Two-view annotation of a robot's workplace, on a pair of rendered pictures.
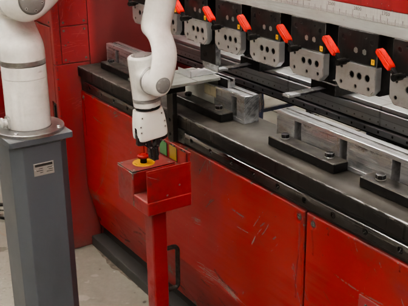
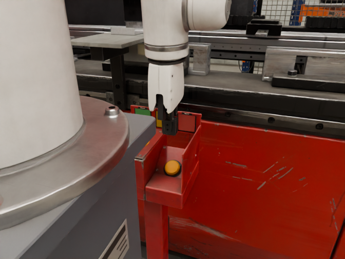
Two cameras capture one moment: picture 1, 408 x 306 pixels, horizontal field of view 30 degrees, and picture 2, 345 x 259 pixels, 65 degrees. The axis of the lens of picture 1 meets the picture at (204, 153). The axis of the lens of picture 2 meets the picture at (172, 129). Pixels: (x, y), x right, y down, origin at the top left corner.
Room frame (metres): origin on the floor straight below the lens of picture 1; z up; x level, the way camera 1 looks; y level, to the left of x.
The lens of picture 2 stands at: (1.78, 0.49, 1.10)
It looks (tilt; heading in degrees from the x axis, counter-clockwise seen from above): 26 degrees down; 322
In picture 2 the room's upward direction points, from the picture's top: straight up
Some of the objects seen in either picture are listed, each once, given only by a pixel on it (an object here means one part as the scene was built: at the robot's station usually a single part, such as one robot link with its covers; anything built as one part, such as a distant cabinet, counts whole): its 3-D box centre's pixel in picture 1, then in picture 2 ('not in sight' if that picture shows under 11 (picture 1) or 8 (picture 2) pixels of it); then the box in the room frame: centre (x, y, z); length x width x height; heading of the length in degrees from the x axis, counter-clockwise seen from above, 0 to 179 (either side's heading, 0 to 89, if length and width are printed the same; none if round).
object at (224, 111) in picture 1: (203, 106); (144, 68); (2.56, 0.00, 0.89); 0.30 x 0.05 x 0.03; 32
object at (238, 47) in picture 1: (238, 25); not in sight; (2.48, -0.12, 1.19); 0.15 x 0.09 x 0.17; 32
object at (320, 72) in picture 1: (317, 46); not in sight; (2.14, -0.33, 1.19); 0.15 x 0.09 x 0.17; 32
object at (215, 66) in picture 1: (210, 54); (138, 13); (2.63, -0.03, 1.06); 0.10 x 0.02 x 0.10; 32
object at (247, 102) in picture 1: (219, 96); (154, 55); (2.58, -0.06, 0.92); 0.39 x 0.06 x 0.10; 32
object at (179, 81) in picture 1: (173, 79); (117, 38); (2.55, 0.10, 1.00); 0.26 x 0.18 x 0.01; 122
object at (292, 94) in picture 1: (317, 86); (263, 28); (2.36, -0.37, 1.01); 0.26 x 0.12 x 0.05; 122
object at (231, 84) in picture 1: (215, 77); not in sight; (2.60, -0.04, 0.98); 0.20 x 0.03 x 0.03; 32
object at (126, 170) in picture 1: (153, 175); (154, 152); (2.27, 0.16, 0.75); 0.20 x 0.16 x 0.18; 33
